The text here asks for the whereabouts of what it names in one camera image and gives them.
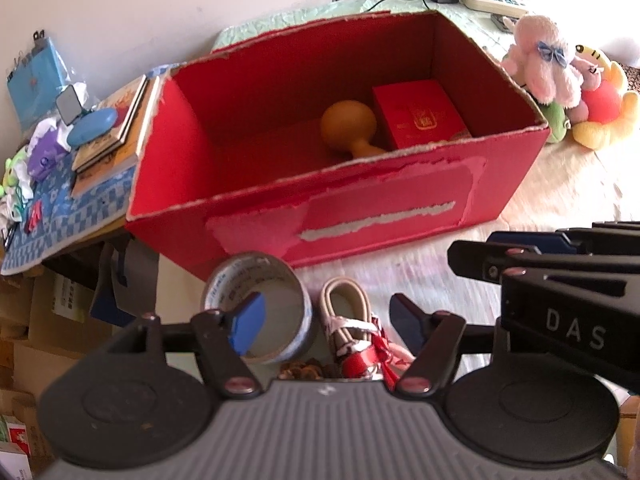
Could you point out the stack of books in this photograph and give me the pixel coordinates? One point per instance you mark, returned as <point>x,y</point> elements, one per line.
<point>107,167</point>

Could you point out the dark patterned fabric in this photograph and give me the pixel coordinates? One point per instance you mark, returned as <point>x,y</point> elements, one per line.
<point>632,77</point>

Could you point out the small red gift box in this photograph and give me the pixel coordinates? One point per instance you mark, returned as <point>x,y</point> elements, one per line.
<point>420,110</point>

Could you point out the red clip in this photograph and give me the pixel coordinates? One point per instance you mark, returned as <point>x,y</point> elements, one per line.
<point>34,217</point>

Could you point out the pink plush toy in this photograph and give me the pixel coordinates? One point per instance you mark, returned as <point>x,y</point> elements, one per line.
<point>545,60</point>

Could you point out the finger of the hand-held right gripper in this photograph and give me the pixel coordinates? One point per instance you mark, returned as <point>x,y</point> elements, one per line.
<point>475,260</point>
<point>530,240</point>

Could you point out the blue checked cloth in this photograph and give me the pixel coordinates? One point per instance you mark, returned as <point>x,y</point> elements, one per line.
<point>90,200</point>

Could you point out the blue gift bag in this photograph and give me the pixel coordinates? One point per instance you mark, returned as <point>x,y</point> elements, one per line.
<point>37,80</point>

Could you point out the green frog plush toy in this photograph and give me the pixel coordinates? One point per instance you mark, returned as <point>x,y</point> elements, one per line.
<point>15,170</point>

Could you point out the orange gourd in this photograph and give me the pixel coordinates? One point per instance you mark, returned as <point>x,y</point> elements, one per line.
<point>345,125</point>

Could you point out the yellow tiger plush toy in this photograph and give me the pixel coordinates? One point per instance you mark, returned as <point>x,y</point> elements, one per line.
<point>592,57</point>

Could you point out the blue glasses case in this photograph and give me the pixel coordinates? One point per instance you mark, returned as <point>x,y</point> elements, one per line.
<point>90,127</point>

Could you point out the brown cardboard box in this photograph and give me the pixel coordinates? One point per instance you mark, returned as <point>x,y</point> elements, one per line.
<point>30,380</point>
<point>50,320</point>

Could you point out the beige shoe with red ribbon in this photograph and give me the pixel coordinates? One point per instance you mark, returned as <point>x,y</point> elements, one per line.
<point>345,305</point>

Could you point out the red cardboard box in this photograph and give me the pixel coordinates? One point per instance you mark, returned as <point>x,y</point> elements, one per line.
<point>350,195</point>

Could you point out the green bear print quilt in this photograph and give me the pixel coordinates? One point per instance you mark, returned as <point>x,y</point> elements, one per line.
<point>240,35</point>

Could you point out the small grey standing mirror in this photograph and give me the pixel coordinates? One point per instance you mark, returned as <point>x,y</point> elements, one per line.
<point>70,105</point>

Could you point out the black binder clip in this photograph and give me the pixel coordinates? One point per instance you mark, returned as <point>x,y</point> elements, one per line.
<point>39,36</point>

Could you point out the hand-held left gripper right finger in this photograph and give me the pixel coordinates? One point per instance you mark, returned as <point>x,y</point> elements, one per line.
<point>406,320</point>

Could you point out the clear packing tape roll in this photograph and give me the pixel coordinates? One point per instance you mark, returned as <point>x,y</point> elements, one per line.
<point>225,277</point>

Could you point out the book with flame cover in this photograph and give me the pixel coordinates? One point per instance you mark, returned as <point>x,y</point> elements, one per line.
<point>122,110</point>

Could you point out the purple tissue box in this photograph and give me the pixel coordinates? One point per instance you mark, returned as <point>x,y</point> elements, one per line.
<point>45,160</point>

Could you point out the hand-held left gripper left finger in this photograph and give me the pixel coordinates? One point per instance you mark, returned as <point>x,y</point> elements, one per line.
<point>247,327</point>

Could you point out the brown pine cone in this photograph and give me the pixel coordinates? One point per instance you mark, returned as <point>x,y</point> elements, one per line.
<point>305,371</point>

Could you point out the grey smartphone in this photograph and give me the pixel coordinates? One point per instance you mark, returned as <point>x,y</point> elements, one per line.
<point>500,21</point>

